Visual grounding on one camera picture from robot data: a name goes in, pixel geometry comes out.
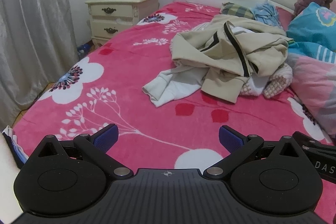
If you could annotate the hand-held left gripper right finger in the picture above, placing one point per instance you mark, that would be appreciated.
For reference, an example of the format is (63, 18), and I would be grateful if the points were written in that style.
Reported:
(231, 138)

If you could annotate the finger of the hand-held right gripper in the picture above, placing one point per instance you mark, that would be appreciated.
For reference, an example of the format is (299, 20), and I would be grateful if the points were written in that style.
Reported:
(302, 138)

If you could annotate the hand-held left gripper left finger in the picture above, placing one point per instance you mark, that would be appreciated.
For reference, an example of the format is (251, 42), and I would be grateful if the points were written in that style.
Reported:
(106, 138)

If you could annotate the beige zip jacket black trim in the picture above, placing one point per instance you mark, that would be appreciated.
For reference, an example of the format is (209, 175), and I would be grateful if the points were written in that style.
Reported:
(223, 56)

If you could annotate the pink quilt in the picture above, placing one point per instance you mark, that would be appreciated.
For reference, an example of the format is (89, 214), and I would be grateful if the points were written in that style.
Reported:
(315, 82)

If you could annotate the pink white knit sweater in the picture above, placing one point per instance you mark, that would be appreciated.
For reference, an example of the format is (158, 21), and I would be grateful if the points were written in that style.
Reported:
(278, 82)

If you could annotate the white garment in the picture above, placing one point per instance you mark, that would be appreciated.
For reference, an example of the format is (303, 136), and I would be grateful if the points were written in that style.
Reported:
(173, 87)

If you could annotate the pink floral blanket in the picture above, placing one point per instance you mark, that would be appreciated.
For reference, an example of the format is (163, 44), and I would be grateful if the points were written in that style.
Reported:
(126, 56)

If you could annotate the blue object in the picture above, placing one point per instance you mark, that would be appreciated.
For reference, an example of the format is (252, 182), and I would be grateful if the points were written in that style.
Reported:
(83, 49)

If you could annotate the white printed cloth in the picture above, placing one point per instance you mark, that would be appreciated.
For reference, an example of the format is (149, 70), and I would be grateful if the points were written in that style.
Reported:
(10, 134)

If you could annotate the white fuzzy sweater black trim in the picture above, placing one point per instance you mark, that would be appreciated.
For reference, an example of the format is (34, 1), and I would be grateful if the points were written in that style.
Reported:
(6, 182)

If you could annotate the cream nightstand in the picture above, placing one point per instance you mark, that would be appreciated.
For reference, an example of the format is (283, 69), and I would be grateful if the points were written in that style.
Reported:
(115, 22)

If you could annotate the pink pillow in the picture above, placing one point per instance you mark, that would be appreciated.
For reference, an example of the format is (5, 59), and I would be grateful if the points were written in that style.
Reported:
(284, 16)

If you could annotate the green plaid cloth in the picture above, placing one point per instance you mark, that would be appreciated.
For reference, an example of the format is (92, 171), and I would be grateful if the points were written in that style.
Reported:
(236, 11)

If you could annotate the light blue cloth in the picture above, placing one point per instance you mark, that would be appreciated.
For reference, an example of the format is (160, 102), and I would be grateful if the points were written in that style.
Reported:
(266, 12)

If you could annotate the grey curtain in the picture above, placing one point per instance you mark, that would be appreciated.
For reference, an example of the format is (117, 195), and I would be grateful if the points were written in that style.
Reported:
(31, 29)

